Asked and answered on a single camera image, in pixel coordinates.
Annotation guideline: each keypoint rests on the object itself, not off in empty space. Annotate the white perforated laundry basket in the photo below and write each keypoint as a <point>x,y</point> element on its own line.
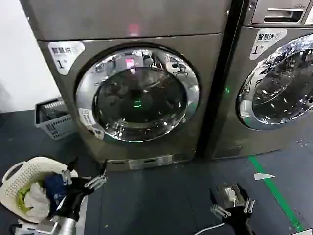
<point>27,171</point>

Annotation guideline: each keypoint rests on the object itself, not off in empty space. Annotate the metal floor socket box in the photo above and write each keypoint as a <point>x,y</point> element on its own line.
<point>228,193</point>

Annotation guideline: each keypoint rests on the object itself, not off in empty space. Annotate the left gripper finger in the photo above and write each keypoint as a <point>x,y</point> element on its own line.
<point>67,176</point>
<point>97,182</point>

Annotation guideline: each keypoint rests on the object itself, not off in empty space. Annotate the grey dryer with floor-level panel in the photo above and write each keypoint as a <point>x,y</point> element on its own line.
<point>151,27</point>

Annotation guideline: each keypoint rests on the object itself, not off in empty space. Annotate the green floor tape strip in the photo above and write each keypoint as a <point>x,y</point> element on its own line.
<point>274,191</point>

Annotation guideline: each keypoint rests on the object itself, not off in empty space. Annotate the yellow-green garment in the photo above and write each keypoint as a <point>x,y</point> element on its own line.
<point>22,198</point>

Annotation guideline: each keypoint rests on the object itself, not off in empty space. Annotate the dark blue garment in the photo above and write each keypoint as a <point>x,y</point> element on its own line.
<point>53,186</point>

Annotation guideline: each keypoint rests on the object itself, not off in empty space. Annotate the white paper scrap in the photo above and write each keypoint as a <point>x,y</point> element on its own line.
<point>262,176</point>

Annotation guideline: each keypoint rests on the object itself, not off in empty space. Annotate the round glass dryer door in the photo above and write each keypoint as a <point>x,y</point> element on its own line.
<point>281,93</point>
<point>139,98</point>

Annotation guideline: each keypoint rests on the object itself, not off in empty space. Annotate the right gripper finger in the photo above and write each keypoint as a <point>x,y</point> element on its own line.
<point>248,204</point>
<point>218,209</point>

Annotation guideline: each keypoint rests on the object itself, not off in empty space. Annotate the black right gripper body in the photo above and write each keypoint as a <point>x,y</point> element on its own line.
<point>240,220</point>

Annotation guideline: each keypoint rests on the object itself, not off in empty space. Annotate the grey slotted plastic basket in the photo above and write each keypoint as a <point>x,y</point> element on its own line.
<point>62,123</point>

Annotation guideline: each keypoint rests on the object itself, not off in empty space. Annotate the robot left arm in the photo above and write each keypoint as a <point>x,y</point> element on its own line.
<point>58,225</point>

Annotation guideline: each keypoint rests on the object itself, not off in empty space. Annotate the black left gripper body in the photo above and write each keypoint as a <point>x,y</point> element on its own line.
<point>71,195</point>

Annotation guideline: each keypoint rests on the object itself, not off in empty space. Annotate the white garment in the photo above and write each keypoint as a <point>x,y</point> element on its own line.
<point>36,198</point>

